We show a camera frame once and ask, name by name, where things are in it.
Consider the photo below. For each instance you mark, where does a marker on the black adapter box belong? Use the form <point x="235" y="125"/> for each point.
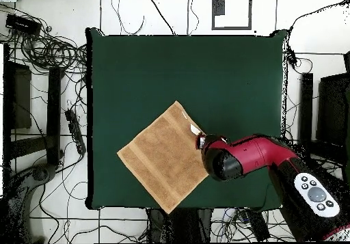
<point x="23" y="24"/>

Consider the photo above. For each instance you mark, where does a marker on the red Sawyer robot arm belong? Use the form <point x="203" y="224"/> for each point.
<point x="246" y="156"/>

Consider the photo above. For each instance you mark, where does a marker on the tan terry towel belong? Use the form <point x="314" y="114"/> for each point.
<point x="164" y="156"/>

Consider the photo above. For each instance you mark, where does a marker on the black upright post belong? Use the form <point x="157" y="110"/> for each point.
<point x="305" y="104"/>
<point x="54" y="115"/>

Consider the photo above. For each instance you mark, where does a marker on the dark flat panel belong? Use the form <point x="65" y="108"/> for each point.
<point x="332" y="110"/>

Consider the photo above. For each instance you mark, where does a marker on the gray floor frame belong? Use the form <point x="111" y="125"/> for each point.
<point x="250" y="11"/>

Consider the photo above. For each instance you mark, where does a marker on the wide black power strip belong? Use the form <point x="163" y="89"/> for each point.
<point x="258" y="224"/>

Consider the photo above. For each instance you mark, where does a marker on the dark framed stand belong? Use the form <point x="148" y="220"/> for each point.
<point x="20" y="96"/>

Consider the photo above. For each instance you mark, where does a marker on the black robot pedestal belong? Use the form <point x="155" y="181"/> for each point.
<point x="180" y="224"/>

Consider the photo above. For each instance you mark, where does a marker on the dark green table cloth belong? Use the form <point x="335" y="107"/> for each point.
<point x="164" y="63"/>

